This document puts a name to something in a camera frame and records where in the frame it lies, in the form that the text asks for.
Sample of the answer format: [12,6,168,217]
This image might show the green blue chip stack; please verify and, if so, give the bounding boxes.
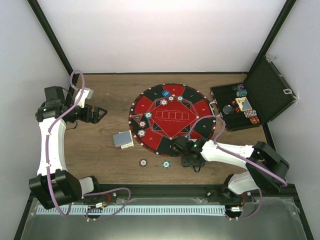
[162,161,171,169]

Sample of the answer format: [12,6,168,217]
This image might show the grey playing card deck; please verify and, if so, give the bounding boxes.
[113,130,133,147]

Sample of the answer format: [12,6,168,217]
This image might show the triangular black dealer button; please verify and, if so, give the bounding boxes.
[131,114,143,125]

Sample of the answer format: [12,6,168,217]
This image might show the red black chip stack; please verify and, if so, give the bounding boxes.
[139,159,147,167]

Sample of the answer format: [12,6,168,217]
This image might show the blue round blind button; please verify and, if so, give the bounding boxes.
[162,90,171,98]

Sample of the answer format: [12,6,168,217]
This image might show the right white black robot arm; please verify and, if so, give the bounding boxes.
[173,136,290,202]

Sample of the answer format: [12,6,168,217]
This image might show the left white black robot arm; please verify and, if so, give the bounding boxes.
[28,86,107,210]

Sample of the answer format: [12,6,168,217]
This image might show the white card box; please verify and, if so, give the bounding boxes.
[120,143,134,150]

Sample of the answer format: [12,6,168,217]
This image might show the round red black poker mat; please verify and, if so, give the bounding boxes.
[128,83,216,157]

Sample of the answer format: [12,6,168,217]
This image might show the black round puck in case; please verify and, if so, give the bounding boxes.
[222,105,235,115]

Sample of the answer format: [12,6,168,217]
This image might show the card deck in case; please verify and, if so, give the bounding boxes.
[235,96,253,112]

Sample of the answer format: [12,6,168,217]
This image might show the orange chips in case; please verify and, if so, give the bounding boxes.
[249,116,260,125]

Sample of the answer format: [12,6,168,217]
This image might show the teal chips in case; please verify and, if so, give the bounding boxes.
[236,89,248,98]

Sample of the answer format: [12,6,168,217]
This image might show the black poker chip case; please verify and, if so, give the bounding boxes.
[210,57,298,131]

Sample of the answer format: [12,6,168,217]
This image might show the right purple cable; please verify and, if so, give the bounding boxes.
[186,115,288,187]

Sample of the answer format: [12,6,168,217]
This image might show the purple cable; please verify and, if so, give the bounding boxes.
[46,69,86,217]
[186,115,288,187]

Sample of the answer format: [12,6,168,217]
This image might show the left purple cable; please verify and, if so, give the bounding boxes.
[46,69,86,217]

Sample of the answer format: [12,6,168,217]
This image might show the light blue slotted cable duct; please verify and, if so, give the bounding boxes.
[36,205,226,215]

